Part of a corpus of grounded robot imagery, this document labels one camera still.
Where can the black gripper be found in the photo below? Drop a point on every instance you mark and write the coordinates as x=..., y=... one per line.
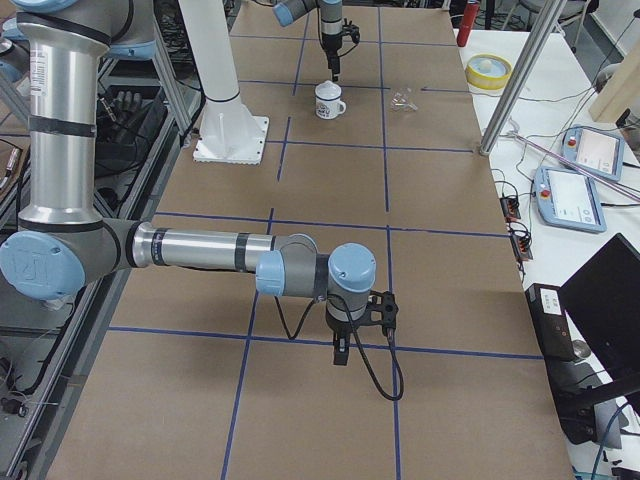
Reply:
x=341, y=328
x=331, y=45

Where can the white enamel mug lid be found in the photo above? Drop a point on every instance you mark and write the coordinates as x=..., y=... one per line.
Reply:
x=328, y=91

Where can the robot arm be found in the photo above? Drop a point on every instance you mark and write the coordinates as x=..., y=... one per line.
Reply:
x=63, y=244
x=331, y=25

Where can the clear glass funnel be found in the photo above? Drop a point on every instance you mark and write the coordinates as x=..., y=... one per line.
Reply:
x=401, y=101

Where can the white enamel mug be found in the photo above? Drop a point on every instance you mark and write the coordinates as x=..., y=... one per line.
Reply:
x=329, y=110

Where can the brown paper table cover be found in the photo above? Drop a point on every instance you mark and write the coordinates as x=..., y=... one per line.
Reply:
x=199, y=377

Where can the red cylinder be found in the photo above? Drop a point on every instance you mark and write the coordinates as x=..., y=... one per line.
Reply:
x=467, y=22

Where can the yellow tape roll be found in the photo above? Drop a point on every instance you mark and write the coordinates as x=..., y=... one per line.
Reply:
x=488, y=72

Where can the right orange connector hub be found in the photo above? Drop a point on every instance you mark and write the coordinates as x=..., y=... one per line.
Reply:
x=521, y=245

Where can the orange connector hub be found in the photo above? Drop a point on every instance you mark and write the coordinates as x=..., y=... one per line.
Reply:
x=521, y=245
x=510, y=207

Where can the black box with label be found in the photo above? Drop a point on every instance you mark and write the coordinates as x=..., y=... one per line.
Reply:
x=550, y=322

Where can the left orange connector hub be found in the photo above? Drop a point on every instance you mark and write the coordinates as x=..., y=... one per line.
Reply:
x=510, y=207

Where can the black laptop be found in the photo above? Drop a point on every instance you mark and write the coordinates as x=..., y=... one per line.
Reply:
x=602, y=300

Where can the near teach pendant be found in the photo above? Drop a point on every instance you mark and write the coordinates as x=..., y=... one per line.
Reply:
x=567, y=199

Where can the teach pendant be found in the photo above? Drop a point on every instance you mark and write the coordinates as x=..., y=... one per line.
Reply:
x=567, y=199
x=598, y=151

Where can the far teach pendant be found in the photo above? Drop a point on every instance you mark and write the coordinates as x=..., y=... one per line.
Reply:
x=598, y=151

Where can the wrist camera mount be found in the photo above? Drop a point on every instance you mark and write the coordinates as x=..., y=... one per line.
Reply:
x=351, y=30
x=381, y=310

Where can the white camera column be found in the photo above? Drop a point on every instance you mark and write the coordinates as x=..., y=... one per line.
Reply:
x=208, y=35

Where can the aluminium frame post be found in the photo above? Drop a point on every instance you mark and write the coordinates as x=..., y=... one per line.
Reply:
x=547, y=18

